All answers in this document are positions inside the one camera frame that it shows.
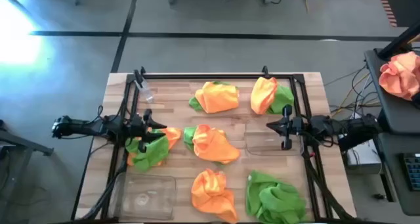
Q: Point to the dark metal table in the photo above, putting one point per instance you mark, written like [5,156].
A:
[33,146]

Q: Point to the clear plastic basket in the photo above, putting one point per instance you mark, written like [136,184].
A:
[262,145]
[144,197]

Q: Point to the white electronics box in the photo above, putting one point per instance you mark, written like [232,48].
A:
[364,160]

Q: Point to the dark grey keyboard desk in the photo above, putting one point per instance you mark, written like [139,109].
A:
[390,184]

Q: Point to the black computer keyboard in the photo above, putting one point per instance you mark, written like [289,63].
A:
[411,171]

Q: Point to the dark desk pole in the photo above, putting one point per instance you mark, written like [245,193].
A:
[397,41]

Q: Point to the clear plastic spray bottle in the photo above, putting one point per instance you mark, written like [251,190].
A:
[147,92]

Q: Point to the black frame knob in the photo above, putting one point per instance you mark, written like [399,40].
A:
[265,69]
[142,70]

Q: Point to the dark grey side desk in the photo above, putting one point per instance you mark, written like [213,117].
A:
[387,115]

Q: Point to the crumpled orange cloth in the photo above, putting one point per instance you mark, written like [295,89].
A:
[398,74]

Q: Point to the black slanted floor beam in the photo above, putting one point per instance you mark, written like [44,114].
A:
[348,145]

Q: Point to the black mat with striped edge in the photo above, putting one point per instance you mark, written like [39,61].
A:
[407,4]

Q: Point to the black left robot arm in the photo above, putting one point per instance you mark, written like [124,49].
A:
[82,128]

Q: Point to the black aluminium table frame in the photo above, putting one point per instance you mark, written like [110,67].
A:
[213,76]

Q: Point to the small black floor object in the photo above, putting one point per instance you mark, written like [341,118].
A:
[379,196]

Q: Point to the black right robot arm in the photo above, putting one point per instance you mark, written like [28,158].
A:
[357,127]

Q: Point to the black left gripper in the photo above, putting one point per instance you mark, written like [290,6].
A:
[138,130]

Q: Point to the green microfiber towel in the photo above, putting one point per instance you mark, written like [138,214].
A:
[194,104]
[188,137]
[152,155]
[272,201]
[283,99]

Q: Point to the orange microfiber towel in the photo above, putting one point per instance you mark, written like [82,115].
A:
[210,194]
[216,97]
[213,146]
[172,135]
[262,94]

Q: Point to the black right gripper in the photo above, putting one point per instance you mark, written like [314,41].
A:
[297,126]

